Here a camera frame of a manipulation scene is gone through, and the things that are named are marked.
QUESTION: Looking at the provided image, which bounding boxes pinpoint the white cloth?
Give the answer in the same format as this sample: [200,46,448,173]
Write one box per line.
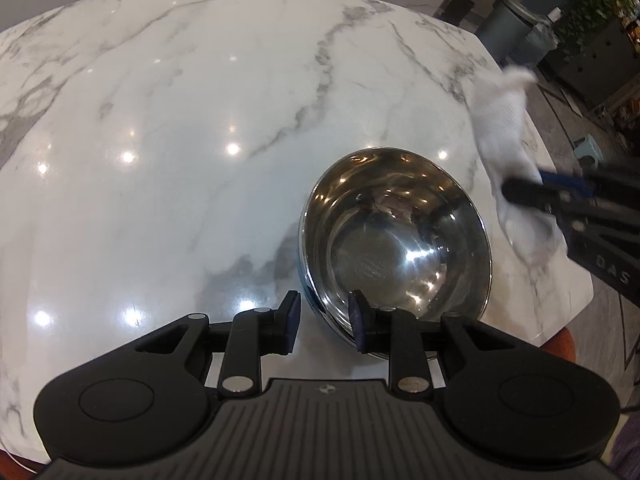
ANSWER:
[467,67,569,267]

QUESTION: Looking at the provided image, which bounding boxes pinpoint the small green stool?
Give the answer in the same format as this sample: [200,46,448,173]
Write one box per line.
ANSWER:
[572,134,604,164]

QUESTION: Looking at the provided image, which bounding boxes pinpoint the steel bowl with blue outside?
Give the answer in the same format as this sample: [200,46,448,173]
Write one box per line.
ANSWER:
[298,147,494,361]

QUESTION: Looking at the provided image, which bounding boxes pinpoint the leafy green plant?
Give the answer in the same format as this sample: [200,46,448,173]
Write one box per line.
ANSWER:
[554,0,637,52]

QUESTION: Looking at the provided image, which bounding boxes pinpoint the orange chair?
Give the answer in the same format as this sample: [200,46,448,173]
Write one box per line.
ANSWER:
[537,327,577,364]
[0,452,44,480]

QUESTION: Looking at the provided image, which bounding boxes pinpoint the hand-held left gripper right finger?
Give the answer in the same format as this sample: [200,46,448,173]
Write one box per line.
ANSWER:
[348,288,522,400]

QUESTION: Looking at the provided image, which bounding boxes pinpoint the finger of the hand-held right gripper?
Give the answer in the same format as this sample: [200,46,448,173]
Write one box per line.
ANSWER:
[501,176,567,209]
[541,170,602,199]

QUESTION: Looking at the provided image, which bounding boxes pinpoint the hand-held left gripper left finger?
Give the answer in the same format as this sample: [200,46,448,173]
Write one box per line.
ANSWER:
[132,289,303,396]

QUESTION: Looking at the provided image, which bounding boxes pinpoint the grey trash bin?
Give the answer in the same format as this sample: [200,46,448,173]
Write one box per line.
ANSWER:
[477,0,539,69]

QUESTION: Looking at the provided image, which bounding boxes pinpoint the dark planter cabinet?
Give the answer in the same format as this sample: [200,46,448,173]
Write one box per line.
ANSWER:
[542,20,634,107]

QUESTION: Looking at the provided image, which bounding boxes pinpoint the bin with plastic bag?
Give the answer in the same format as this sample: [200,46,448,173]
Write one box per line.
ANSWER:
[520,7,559,69]

